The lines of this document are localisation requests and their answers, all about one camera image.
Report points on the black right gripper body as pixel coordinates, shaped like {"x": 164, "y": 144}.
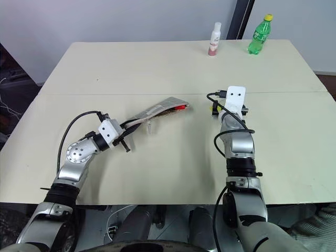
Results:
{"x": 215, "y": 110}

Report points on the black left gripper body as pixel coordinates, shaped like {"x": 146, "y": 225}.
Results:
{"x": 125, "y": 146}

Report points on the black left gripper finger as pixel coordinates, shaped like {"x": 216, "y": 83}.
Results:
{"x": 133, "y": 129}
{"x": 130, "y": 123}

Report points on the grid pattern zip pouch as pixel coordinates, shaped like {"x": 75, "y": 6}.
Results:
{"x": 162, "y": 105}

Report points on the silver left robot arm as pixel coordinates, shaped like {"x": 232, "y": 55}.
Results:
{"x": 76, "y": 153}

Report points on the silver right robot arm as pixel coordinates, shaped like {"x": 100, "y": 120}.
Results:
{"x": 240, "y": 147}

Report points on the red marker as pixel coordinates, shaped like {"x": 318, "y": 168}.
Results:
{"x": 180, "y": 107}

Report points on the clear plastic zipper pull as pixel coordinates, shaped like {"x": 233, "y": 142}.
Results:
{"x": 150, "y": 128}

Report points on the pink white spray bottle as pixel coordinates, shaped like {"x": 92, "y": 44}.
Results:
{"x": 214, "y": 39}

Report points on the dark grey rounded shape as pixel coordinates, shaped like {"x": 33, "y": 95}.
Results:
{"x": 132, "y": 225}
{"x": 202, "y": 224}

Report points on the green bottle yellow cap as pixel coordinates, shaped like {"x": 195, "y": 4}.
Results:
{"x": 258, "y": 35}

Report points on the dark vertical pole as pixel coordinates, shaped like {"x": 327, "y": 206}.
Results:
{"x": 240, "y": 18}

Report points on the black curved rim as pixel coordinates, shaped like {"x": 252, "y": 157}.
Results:
{"x": 139, "y": 246}

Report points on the dark textured fabric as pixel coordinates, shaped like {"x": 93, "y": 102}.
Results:
{"x": 15, "y": 220}

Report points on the grey knit cloth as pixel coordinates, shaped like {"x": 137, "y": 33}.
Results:
{"x": 316, "y": 223}

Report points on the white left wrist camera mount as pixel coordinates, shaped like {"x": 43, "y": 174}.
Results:
{"x": 109, "y": 128}

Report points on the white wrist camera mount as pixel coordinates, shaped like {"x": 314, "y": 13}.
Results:
{"x": 109, "y": 128}
{"x": 235, "y": 98}

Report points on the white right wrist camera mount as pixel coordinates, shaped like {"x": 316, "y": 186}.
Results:
{"x": 235, "y": 98}

